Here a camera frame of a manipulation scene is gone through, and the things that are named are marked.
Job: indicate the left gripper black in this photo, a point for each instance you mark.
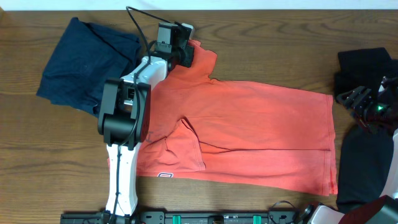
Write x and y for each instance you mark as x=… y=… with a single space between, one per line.
x=188 y=55

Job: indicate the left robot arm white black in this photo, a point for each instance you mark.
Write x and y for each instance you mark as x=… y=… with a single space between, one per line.
x=123 y=122

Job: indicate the folded navy blue shirt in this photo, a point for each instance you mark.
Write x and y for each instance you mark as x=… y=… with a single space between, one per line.
x=86 y=56

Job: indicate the black clothes pile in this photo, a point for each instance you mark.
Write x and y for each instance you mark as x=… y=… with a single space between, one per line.
x=368 y=146

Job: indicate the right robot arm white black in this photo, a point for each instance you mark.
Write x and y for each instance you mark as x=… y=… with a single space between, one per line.
x=380 y=210

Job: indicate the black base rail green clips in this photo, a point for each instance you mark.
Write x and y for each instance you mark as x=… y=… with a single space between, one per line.
x=160 y=217

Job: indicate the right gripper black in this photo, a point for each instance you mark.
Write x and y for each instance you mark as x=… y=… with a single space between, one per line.
x=361 y=97

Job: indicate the orange red t-shirt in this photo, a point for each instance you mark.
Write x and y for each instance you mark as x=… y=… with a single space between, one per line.
x=238 y=131

